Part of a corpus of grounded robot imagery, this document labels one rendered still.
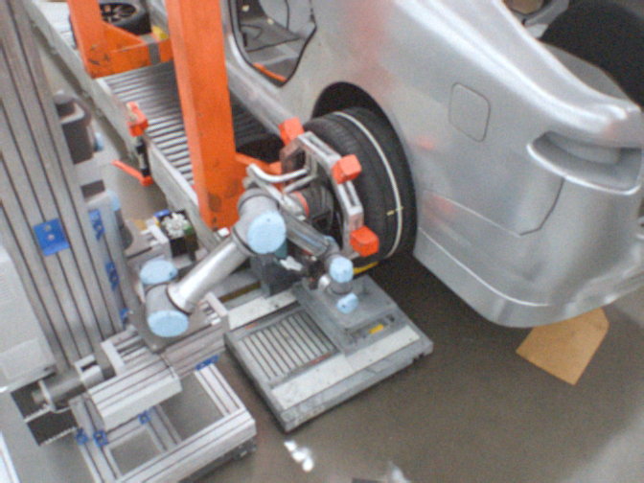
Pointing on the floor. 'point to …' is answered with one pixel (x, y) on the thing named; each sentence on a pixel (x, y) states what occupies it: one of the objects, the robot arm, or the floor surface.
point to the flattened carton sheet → (565, 344)
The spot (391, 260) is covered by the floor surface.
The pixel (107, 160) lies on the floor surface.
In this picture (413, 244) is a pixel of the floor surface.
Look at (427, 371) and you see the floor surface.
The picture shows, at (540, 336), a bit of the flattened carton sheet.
